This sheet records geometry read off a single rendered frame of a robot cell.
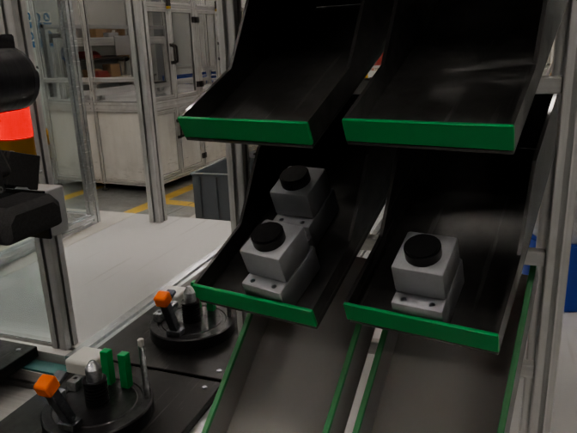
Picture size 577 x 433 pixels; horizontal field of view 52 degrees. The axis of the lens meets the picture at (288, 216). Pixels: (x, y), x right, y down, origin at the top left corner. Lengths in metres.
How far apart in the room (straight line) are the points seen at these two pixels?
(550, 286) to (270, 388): 0.31
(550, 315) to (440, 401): 0.14
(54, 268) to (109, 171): 5.37
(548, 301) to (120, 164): 5.78
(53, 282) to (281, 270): 0.55
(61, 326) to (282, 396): 0.48
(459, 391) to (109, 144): 5.80
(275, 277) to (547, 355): 0.28
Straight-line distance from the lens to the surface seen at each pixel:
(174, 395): 0.86
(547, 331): 0.63
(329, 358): 0.65
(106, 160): 6.34
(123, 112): 6.08
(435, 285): 0.48
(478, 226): 0.60
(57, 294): 1.00
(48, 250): 0.98
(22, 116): 0.91
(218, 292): 0.56
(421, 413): 0.63
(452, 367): 0.64
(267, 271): 0.52
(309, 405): 0.64
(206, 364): 0.92
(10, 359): 1.04
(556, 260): 0.60
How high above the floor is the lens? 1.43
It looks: 17 degrees down
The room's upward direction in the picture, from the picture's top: 2 degrees counter-clockwise
